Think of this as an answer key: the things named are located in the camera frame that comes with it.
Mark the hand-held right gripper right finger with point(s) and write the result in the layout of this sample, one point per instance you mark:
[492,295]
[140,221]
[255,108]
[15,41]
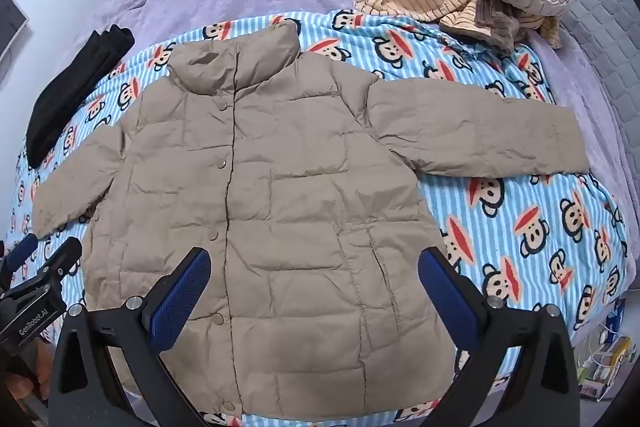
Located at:
[445,292]

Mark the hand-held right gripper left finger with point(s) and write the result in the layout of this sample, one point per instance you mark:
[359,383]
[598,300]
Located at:
[182,297]

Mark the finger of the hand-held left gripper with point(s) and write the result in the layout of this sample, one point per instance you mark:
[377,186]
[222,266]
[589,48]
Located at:
[62,257]
[22,249]

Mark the beige puffer jacket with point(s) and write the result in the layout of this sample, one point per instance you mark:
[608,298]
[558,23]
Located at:
[300,182]

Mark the person's left hand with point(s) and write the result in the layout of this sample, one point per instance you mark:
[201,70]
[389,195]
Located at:
[22,389]

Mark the blue striped printed blanket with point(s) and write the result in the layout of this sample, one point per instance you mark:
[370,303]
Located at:
[525,207]

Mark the black folded garment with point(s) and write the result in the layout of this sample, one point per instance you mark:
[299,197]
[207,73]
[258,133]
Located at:
[65,97]

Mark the blue box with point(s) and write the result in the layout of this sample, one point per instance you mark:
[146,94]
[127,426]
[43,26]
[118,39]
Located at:
[614,314]

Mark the white-framed monitor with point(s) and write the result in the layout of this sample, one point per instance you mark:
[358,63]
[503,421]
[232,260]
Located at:
[10,22]

